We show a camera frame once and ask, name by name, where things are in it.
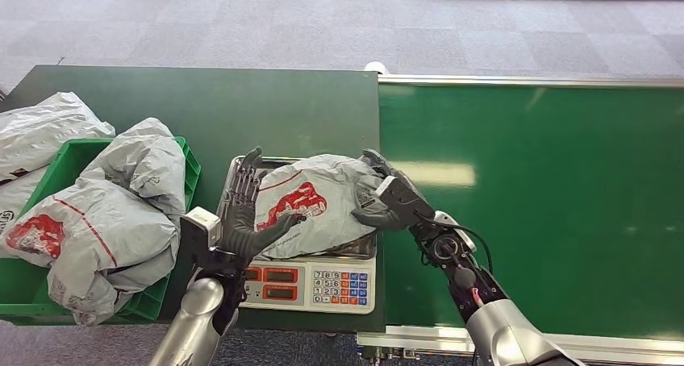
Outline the crumpled plain grey mailer bag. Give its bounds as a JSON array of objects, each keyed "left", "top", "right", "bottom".
[{"left": 74, "top": 117, "right": 187, "bottom": 227}]

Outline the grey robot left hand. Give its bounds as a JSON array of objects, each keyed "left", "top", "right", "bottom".
[{"left": 218, "top": 146, "right": 308, "bottom": 260}]

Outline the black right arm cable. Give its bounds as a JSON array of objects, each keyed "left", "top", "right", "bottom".
[{"left": 414, "top": 211, "right": 494, "bottom": 275}]

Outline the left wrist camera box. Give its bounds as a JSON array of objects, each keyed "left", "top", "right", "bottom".
[{"left": 179, "top": 206, "right": 223, "bottom": 269}]

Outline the green conveyor belt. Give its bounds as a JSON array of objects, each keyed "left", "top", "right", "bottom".
[{"left": 377, "top": 83, "right": 684, "bottom": 339}]

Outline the green plastic crate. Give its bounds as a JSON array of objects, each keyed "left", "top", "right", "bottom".
[{"left": 0, "top": 135, "right": 202, "bottom": 325}]

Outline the white scale with steel tray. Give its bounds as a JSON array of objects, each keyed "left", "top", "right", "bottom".
[{"left": 216, "top": 155, "right": 377, "bottom": 315}]

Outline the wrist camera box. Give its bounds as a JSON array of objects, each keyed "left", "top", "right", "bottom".
[
  {"left": 179, "top": 206, "right": 223, "bottom": 269},
  {"left": 375, "top": 172, "right": 436, "bottom": 230}
]

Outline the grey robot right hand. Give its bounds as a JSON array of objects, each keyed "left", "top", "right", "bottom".
[{"left": 351, "top": 148, "right": 412, "bottom": 232}]

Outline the pale grey mailer bag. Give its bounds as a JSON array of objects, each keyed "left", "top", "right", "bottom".
[{"left": 0, "top": 91, "right": 116, "bottom": 232}]

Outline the silver conveyor side rail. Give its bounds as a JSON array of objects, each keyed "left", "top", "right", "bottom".
[{"left": 356, "top": 325, "right": 684, "bottom": 366}]

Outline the large grey mailer, red stripe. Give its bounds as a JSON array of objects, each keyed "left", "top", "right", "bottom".
[{"left": 0, "top": 179, "right": 181, "bottom": 327}]

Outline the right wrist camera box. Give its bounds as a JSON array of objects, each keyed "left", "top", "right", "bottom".
[{"left": 375, "top": 172, "right": 436, "bottom": 230}]

